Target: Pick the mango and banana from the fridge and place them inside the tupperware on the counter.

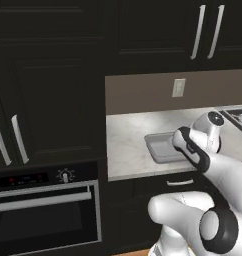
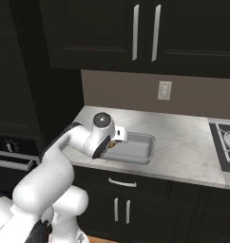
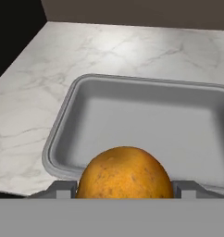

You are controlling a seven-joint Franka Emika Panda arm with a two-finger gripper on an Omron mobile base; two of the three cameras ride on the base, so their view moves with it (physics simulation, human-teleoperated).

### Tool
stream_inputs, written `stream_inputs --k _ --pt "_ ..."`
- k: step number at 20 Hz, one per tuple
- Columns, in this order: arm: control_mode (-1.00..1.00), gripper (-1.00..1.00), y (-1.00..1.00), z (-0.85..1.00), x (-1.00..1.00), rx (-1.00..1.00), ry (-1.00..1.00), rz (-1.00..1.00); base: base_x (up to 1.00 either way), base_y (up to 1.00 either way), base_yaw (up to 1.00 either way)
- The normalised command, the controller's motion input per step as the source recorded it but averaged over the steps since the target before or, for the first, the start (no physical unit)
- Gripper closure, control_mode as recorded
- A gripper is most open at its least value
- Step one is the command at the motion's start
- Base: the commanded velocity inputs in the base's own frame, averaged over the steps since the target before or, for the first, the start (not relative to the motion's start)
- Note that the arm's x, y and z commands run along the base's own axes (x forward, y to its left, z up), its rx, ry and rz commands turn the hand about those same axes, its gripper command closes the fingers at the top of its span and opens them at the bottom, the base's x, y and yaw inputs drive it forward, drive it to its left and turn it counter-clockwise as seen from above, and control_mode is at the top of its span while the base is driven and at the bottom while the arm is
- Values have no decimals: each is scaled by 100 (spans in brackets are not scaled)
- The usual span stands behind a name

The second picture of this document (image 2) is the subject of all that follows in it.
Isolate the grey tupperware container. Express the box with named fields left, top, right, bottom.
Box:
left=102, top=130, right=157, bottom=165

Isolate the black tall cabinet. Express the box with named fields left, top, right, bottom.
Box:
left=0, top=0, right=86, bottom=145

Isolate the black base cupboard door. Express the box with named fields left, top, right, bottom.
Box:
left=76, top=185, right=125, bottom=242
left=122, top=189, right=199, bottom=243

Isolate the white wall outlet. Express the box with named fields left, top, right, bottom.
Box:
left=157, top=80, right=173, bottom=102

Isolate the black drawer front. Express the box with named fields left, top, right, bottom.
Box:
left=72, top=165, right=172, bottom=199

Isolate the silver base cupboard handle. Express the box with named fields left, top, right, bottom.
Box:
left=125, top=199, right=132, bottom=225
left=113, top=196, right=120, bottom=223

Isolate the black wall cupboard door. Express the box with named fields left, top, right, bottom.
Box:
left=144, top=0, right=230, bottom=80
left=38, top=0, right=147, bottom=72

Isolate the black wall oven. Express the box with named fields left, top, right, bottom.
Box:
left=0, top=126, right=47, bottom=198

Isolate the black hob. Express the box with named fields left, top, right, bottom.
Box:
left=208, top=121, right=230, bottom=174

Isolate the silver drawer handle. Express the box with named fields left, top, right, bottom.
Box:
left=107, top=177, right=138, bottom=189

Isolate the silver wall cupboard handle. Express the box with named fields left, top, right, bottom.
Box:
left=131, top=3, right=141, bottom=62
left=150, top=3, right=163, bottom=64

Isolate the silver oven handle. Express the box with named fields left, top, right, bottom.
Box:
left=0, top=149, right=41, bottom=173

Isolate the black base cabinet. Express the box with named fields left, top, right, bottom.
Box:
left=167, top=179, right=230, bottom=243

